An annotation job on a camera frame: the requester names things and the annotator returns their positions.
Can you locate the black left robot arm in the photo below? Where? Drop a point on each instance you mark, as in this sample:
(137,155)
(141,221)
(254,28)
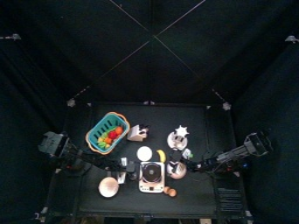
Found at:
(79,153)

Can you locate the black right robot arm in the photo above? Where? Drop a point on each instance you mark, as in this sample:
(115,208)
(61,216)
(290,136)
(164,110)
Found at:
(234,151)

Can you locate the beige toy kettle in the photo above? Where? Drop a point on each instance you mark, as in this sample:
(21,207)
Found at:
(178,172)

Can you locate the small white green toy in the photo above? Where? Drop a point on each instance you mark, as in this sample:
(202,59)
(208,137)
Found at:
(187,153)

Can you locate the yellow toy banana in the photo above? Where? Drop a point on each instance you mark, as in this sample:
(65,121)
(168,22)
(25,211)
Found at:
(160,155)

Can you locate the white toy stove black burner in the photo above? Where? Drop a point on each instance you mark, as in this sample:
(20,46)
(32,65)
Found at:
(151,178)

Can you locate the wooden bowl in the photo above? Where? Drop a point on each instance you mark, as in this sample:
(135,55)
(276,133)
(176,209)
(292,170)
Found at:
(108,187)

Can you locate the white star-shaped toy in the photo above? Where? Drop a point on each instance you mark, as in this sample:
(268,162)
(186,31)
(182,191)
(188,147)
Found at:
(182,130)

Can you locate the white egg-shaped object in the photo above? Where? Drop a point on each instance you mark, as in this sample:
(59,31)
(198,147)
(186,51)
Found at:
(144,153)

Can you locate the brown toy egg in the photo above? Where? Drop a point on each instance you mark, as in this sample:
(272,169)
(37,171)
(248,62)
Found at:
(166,190)
(172,192)

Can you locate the green toy vegetable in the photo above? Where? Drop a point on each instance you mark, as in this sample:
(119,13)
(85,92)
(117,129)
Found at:
(103,144)

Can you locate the small orange toy vegetable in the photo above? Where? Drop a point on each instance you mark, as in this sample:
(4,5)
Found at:
(108,140)

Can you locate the red toy fruit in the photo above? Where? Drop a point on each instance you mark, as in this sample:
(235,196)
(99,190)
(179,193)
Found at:
(112,134)

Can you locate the yellow toy fruit piece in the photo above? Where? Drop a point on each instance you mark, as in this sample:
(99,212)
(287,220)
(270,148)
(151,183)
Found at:
(100,139)

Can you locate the orange toy fruit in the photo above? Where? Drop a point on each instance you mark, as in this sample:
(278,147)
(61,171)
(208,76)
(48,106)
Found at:
(119,130)

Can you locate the teal basket with orange rim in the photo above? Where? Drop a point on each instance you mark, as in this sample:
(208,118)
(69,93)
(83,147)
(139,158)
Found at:
(97,134)

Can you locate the white text label sticker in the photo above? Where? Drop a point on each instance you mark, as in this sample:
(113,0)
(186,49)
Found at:
(230,199)

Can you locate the grey metal frame bracket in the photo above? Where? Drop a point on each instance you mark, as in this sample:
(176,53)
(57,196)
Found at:
(291,38)
(15,37)
(148,102)
(226,106)
(71,102)

